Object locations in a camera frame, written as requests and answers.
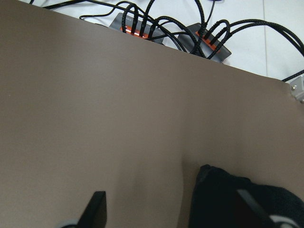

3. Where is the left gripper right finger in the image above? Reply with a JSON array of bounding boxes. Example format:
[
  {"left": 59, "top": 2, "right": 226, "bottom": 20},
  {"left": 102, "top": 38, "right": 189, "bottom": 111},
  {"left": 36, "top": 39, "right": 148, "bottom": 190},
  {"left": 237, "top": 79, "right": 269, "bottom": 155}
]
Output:
[{"left": 236, "top": 190, "right": 280, "bottom": 228}]

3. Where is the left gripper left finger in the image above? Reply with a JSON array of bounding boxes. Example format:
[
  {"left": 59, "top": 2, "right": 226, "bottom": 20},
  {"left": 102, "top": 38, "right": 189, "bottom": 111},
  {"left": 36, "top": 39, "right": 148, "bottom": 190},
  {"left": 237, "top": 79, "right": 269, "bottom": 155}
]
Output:
[{"left": 77, "top": 191, "right": 107, "bottom": 228}]

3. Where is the black graphic t-shirt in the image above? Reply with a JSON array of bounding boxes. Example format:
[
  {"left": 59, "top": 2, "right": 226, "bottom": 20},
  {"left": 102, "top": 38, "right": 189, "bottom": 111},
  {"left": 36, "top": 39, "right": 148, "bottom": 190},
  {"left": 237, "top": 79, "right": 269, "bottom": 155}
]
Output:
[{"left": 189, "top": 165, "right": 304, "bottom": 228}]

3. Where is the orange grey power strip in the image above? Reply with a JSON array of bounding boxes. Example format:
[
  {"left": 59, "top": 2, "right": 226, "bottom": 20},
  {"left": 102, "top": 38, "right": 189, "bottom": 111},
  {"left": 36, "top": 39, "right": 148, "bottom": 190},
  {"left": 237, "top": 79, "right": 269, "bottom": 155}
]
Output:
[{"left": 178, "top": 23, "right": 232, "bottom": 63}]

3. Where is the aluminium frame post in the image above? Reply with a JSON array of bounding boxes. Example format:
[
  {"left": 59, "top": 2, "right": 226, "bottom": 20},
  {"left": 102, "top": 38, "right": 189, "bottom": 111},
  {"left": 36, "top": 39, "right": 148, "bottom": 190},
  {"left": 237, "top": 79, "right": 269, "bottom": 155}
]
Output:
[{"left": 289, "top": 75, "right": 304, "bottom": 104}]

